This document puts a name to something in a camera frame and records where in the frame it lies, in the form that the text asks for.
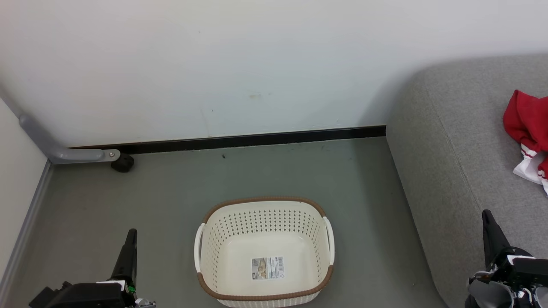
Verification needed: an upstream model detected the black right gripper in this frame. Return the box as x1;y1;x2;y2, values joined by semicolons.
482;209;548;288

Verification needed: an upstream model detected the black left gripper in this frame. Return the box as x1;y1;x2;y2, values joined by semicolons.
29;228;138;308

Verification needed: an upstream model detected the red and white garment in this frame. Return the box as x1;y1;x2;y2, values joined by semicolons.
503;89;548;196

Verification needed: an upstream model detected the grey fabric sofa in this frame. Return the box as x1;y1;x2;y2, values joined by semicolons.
385;53;548;308

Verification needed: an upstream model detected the black caster wheel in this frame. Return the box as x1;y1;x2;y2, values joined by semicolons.
111;153;135;173

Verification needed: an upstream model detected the white perforated laundry basket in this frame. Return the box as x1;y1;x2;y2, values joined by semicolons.
194;196;335;308

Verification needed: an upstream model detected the paper label with barcode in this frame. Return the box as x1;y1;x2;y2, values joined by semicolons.
251;256;285;281

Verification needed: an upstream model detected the black baseboard strip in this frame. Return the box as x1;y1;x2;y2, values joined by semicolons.
71;125;387;155

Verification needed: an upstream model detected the grey wall skirting strip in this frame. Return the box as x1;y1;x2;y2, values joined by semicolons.
0;160;54;300

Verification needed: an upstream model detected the grey metal frame leg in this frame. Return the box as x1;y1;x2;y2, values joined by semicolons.
18;113;121;165

